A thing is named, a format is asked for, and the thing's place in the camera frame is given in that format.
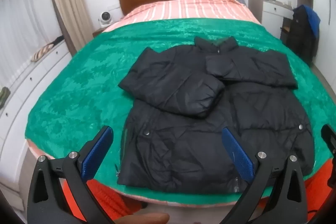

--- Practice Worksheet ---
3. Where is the green velvet blanket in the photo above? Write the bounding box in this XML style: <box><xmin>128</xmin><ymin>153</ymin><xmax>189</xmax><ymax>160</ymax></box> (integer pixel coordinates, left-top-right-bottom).
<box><xmin>25</xmin><ymin>18</ymin><xmax>328</xmax><ymax>203</ymax></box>

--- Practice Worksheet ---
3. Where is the person's left hand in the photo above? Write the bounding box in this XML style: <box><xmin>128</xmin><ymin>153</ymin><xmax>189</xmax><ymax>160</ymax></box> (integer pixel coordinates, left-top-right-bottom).
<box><xmin>115</xmin><ymin>214</ymin><xmax>170</xmax><ymax>224</ymax></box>

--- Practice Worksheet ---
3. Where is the blue coat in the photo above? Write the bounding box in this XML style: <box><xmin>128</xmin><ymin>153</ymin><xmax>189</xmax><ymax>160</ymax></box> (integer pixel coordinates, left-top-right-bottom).
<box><xmin>299</xmin><ymin>5</ymin><xmax>321</xmax><ymax>38</ymax></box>

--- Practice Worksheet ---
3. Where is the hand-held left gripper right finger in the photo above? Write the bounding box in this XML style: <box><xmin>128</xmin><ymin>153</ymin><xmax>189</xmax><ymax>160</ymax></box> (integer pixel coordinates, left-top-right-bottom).
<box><xmin>219</xmin><ymin>127</ymin><xmax>309</xmax><ymax>224</ymax></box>

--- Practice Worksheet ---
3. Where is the beige curtain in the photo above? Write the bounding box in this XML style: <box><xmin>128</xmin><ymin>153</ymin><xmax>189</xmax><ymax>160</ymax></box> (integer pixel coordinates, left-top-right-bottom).
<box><xmin>47</xmin><ymin>0</ymin><xmax>93</xmax><ymax>55</ymax></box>

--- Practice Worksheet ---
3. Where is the orange cloth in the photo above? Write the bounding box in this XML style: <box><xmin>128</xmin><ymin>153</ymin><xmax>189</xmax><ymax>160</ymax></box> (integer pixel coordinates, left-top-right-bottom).
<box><xmin>85</xmin><ymin>161</ymin><xmax>336</xmax><ymax>224</ymax></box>

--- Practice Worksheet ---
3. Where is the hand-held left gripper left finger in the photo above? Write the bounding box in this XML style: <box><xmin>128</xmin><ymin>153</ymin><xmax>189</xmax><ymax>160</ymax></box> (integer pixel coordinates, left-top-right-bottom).
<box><xmin>26</xmin><ymin>126</ymin><xmax>116</xmax><ymax>224</ymax></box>

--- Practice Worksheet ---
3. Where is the black puffer jacket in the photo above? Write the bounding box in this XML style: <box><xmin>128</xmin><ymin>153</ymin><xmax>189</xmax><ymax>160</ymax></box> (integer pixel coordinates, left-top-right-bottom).
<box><xmin>117</xmin><ymin>36</ymin><xmax>315</xmax><ymax>194</ymax></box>

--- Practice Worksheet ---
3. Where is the white desk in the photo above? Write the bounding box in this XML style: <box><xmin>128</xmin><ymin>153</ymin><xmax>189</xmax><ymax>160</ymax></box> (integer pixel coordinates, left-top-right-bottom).
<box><xmin>248</xmin><ymin>0</ymin><xmax>295</xmax><ymax>28</ymax></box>

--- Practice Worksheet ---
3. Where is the green patterned item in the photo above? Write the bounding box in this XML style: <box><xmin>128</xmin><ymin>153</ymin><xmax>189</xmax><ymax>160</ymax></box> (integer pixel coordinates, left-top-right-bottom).
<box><xmin>0</xmin><ymin>87</ymin><xmax>11</xmax><ymax>109</ymax></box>

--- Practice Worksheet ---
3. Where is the white drawer cabinet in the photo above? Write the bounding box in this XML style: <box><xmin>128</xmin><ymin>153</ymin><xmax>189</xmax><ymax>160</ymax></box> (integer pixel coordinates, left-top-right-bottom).
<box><xmin>0</xmin><ymin>40</ymin><xmax>73</xmax><ymax>188</ymax></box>

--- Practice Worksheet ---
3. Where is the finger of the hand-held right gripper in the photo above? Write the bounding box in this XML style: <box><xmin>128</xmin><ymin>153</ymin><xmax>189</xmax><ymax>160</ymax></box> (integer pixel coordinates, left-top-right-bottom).
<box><xmin>321</xmin><ymin>124</ymin><xmax>336</xmax><ymax>159</ymax></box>

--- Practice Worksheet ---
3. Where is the white sheer curtain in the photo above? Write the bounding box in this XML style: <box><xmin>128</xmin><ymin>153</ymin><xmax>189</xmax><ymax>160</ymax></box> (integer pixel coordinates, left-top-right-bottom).
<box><xmin>0</xmin><ymin>0</ymin><xmax>65</xmax><ymax>90</ymax></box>

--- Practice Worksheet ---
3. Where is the white round camera device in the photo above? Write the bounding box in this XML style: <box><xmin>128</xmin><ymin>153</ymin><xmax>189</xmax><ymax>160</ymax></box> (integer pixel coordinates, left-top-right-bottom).
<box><xmin>98</xmin><ymin>11</ymin><xmax>112</xmax><ymax>28</ymax></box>

